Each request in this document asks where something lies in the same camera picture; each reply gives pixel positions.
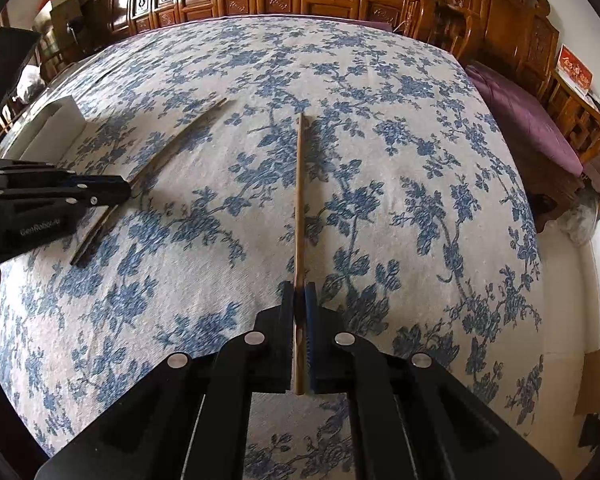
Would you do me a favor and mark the blue floral cloth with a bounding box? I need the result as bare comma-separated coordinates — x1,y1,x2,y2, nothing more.
0,12,547,480

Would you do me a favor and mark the red desk calendar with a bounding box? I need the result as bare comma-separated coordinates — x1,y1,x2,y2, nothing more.
555,44,594,97

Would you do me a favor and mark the carved wooden sofa with armrests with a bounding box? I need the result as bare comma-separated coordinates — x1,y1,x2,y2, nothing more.
402,0,600,235

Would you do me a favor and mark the white rectangular box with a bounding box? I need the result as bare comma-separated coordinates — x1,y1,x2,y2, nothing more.
0,94,87,164

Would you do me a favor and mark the dark wooden chair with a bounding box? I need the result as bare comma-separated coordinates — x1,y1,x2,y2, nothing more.
32,20,89,84

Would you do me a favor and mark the brown wooden chopstick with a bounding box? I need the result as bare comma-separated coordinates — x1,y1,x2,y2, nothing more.
71,102,226,267
291,113,307,395
82,98,229,261

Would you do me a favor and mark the clear plastic bag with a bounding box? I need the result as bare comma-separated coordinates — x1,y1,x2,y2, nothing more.
562,194,600,247

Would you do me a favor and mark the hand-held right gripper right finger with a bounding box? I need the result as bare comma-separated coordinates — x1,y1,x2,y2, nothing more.
302,282,563,480

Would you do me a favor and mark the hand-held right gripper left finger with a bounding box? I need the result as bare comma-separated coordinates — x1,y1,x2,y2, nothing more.
35,281,297,480

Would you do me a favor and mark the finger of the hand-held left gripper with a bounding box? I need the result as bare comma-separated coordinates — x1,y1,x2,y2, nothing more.
0,176,134,269
0,158,77,182

